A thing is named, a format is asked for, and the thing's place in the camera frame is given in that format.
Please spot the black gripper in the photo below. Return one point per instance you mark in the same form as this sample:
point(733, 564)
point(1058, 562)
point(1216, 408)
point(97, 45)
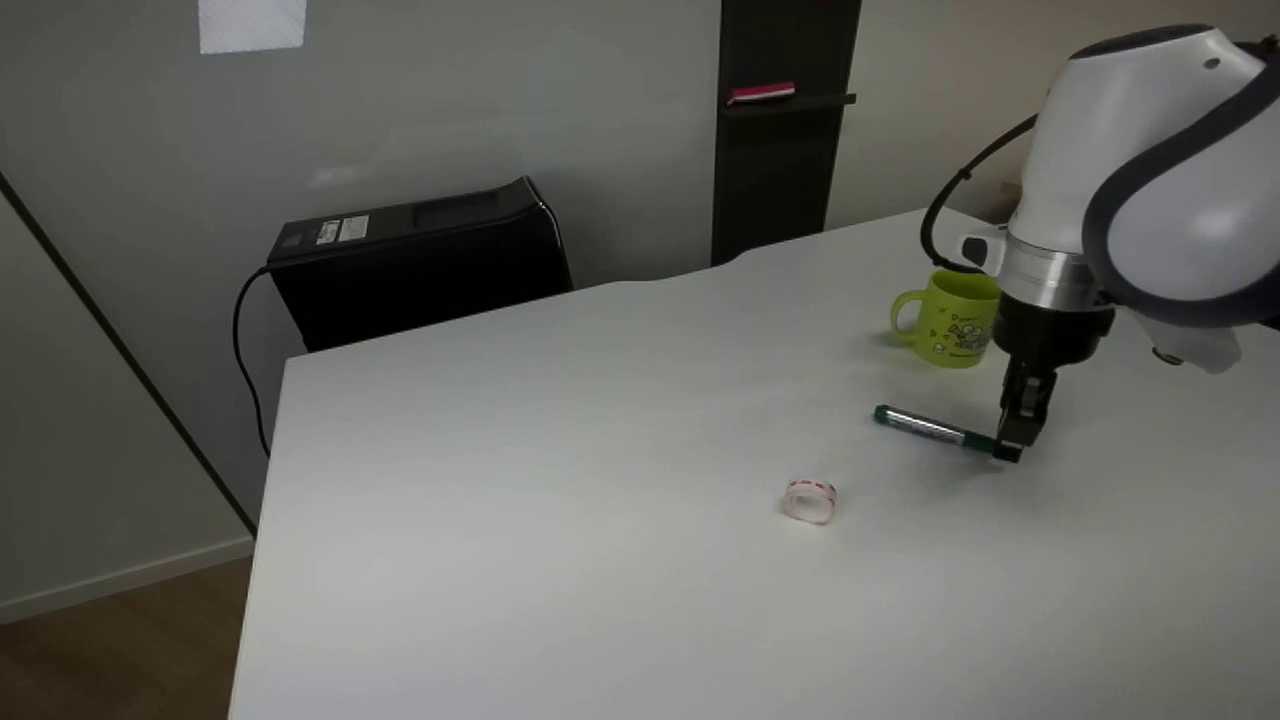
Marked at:
point(1055, 335)

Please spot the dark green marker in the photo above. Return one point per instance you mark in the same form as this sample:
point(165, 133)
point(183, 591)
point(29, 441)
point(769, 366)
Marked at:
point(934, 430)

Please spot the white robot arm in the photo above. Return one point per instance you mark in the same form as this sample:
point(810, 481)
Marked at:
point(1160, 133)

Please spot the green mug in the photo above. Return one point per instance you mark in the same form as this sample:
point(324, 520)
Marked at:
point(955, 321)

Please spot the small clear plastic object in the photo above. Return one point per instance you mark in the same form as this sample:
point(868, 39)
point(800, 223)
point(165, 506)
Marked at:
point(810, 497)

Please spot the tall black cabinet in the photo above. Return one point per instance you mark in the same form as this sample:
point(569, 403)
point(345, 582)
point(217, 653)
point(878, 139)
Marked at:
point(781, 133)

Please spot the pink label strip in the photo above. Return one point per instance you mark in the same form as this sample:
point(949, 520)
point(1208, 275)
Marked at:
point(763, 95)

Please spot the black computer tower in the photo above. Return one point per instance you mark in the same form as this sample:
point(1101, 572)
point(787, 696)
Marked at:
point(422, 267)

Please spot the white sticker on tower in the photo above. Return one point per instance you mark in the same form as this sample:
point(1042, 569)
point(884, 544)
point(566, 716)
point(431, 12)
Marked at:
point(342, 231)

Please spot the white paper sheet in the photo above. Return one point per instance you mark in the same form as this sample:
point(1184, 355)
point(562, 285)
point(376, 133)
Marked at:
point(249, 25)

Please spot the thin black diagonal rod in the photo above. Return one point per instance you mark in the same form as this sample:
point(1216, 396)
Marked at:
point(121, 355)

